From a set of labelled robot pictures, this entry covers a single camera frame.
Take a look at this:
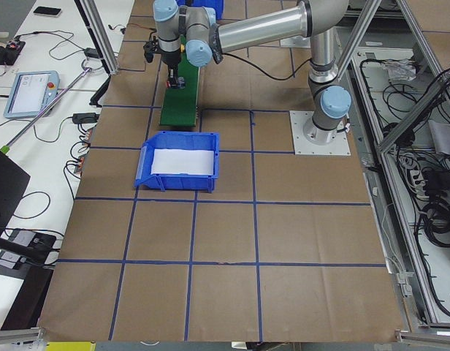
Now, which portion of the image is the green conveyor belt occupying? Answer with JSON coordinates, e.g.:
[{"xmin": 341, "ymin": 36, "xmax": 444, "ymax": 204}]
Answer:
[{"xmin": 159, "ymin": 53, "xmax": 200, "ymax": 127}]

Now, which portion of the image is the red black motor wire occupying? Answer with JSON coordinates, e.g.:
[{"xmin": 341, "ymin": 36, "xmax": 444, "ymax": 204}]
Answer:
[{"xmin": 107, "ymin": 23, "xmax": 160, "ymax": 34}]

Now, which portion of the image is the aluminium frame post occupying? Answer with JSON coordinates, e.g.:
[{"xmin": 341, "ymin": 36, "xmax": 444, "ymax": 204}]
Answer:
[{"xmin": 74, "ymin": 0, "xmax": 118, "ymax": 75}]

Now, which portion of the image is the black power adapter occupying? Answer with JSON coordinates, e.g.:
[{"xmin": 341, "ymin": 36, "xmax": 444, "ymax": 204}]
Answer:
[{"xmin": 72, "ymin": 113, "xmax": 99, "ymax": 124}]

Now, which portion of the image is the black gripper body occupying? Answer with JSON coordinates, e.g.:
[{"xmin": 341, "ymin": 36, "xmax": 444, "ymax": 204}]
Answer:
[{"xmin": 161, "ymin": 49, "xmax": 181, "ymax": 78}]

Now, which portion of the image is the teach pendant tablet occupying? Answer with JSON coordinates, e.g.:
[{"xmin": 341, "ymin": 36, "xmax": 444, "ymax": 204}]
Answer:
[{"xmin": 3, "ymin": 70, "xmax": 60, "ymax": 118}]

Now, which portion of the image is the silver metal rod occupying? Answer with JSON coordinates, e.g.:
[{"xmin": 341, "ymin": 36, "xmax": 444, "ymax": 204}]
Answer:
[{"xmin": 0, "ymin": 67, "xmax": 93, "ymax": 154}]

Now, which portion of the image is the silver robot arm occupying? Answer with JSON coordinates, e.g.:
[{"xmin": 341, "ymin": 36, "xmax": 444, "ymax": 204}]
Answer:
[{"xmin": 144, "ymin": 1, "xmax": 348, "ymax": 132}]

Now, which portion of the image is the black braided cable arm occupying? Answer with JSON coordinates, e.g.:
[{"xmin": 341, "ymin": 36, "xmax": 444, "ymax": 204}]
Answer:
[{"xmin": 224, "ymin": 53, "xmax": 313, "ymax": 81}]

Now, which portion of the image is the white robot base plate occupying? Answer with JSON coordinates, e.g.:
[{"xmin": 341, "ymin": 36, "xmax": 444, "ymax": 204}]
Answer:
[{"xmin": 289, "ymin": 110, "xmax": 351, "ymax": 156}]

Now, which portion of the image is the left blue plastic bin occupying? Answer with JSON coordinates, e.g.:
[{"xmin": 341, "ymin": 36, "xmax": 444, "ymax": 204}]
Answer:
[{"xmin": 134, "ymin": 131, "xmax": 220, "ymax": 193}]

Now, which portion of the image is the white foam pad left bin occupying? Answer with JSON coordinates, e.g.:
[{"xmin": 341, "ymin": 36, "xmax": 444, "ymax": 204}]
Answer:
[{"xmin": 151, "ymin": 148, "xmax": 215, "ymax": 176}]

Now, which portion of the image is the black monitor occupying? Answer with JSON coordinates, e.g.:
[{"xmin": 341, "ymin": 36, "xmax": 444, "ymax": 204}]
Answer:
[{"xmin": 0, "ymin": 151, "xmax": 31, "ymax": 235}]

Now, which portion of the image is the black smartphone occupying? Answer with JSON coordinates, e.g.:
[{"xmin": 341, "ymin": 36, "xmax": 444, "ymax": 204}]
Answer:
[{"xmin": 33, "ymin": 6, "xmax": 62, "ymax": 18}]

